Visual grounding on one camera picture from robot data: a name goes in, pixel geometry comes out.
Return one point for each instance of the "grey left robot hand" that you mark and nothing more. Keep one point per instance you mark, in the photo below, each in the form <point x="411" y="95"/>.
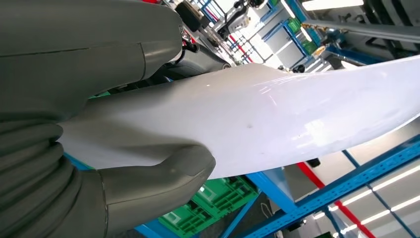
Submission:
<point x="72" y="49"/>

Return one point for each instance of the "green plastic crate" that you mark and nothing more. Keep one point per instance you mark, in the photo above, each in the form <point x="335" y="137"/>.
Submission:
<point x="213" y="203"/>

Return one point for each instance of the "black stanchion post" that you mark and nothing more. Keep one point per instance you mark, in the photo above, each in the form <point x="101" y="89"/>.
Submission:
<point x="312" y="162"/>

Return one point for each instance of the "blue metal shelf rack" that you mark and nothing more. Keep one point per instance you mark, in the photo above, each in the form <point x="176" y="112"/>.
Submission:
<point x="361" y="184"/>
<point x="354" y="54"/>

